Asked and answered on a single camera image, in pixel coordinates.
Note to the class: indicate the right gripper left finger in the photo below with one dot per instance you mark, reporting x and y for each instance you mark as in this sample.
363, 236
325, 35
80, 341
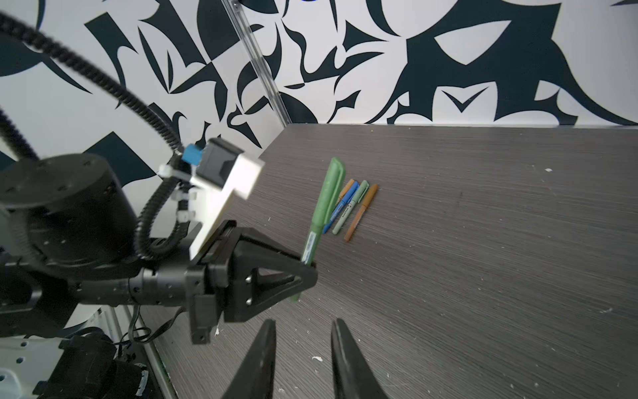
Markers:
255, 376

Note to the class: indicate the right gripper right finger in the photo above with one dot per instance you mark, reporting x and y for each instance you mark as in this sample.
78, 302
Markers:
352, 376

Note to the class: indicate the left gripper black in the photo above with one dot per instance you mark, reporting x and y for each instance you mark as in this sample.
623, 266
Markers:
69, 236

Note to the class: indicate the dark green pen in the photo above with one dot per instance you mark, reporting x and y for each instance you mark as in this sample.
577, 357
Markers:
310, 248

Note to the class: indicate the blue pen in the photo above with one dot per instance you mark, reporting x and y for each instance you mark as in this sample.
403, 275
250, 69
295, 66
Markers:
339, 207

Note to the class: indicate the tan pen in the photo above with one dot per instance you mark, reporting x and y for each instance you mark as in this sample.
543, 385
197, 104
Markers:
345, 190

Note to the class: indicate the light green pen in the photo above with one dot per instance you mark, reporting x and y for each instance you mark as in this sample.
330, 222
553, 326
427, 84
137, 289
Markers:
356, 199

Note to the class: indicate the brown pen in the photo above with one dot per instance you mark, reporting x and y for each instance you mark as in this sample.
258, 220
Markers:
367, 199

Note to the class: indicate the dark green pen cap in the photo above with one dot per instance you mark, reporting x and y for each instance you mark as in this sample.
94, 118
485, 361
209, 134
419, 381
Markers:
330, 191

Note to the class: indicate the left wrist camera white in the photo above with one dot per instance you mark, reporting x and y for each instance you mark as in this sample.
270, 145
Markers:
220, 171

